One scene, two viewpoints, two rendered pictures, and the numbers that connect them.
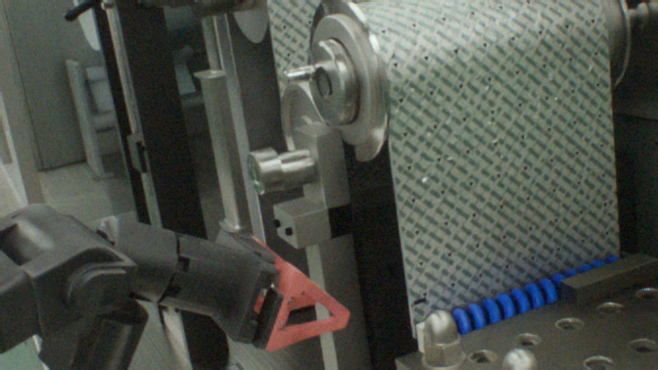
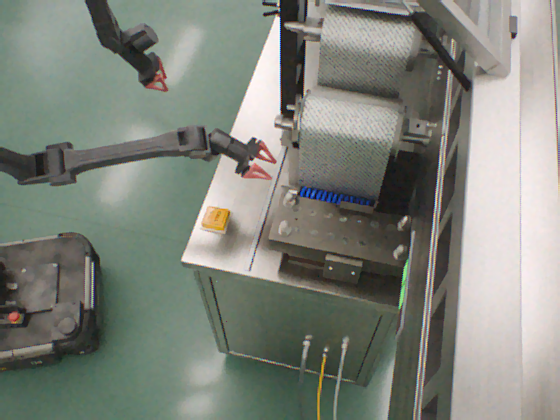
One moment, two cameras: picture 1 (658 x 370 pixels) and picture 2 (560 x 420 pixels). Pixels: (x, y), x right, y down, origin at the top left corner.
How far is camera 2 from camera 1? 1.07 m
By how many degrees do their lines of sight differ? 48
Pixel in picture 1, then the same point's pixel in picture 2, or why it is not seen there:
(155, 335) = not seen: hidden behind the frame
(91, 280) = (193, 155)
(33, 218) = (189, 131)
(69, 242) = (192, 144)
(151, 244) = (220, 143)
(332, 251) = (293, 148)
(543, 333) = (319, 213)
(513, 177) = (341, 169)
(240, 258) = (245, 154)
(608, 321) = (336, 222)
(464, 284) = (317, 183)
